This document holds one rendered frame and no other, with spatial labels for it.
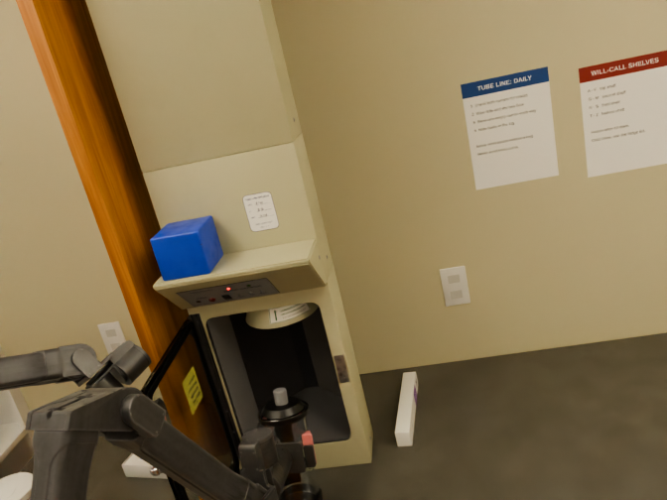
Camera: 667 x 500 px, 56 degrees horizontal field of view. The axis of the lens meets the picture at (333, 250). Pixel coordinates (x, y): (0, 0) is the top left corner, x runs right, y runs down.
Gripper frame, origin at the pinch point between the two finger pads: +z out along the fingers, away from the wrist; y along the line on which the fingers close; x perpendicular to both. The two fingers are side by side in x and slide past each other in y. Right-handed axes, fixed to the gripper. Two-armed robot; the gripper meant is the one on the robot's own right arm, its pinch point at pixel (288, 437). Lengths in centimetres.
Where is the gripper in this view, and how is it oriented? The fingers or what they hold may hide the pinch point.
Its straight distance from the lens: 140.6
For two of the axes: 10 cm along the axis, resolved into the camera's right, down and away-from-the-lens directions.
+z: 1.4, -2.0, 9.7
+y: -9.8, 1.3, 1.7
